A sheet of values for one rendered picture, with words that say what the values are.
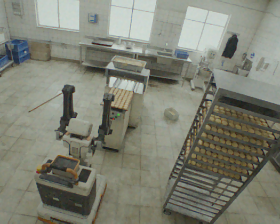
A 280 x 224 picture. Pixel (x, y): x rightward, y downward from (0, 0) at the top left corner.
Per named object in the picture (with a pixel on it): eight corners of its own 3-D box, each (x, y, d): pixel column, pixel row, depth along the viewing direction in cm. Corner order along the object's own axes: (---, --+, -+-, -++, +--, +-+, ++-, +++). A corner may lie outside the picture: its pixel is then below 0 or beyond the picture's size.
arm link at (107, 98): (101, 95, 169) (111, 97, 169) (105, 91, 182) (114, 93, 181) (97, 135, 187) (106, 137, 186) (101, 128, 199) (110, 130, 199)
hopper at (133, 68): (114, 63, 320) (115, 55, 312) (145, 69, 317) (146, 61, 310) (110, 68, 296) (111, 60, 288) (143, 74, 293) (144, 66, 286)
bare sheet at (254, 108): (214, 103, 136) (215, 102, 135) (211, 85, 169) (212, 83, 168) (290, 125, 126) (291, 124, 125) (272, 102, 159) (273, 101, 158)
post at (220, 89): (162, 208, 218) (218, 87, 125) (162, 206, 220) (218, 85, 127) (164, 208, 217) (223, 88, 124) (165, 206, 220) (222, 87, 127)
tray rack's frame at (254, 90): (160, 212, 221) (219, 88, 123) (167, 181, 263) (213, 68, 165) (209, 229, 211) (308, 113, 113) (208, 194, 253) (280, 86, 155)
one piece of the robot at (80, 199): (88, 223, 185) (87, 178, 139) (42, 210, 188) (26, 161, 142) (98, 196, 213) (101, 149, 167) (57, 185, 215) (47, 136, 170)
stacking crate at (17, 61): (19, 57, 581) (18, 51, 570) (30, 58, 582) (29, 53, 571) (8, 62, 531) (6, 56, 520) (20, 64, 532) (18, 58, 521)
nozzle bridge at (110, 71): (109, 79, 341) (110, 62, 322) (146, 86, 337) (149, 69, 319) (104, 86, 313) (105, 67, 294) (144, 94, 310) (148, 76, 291)
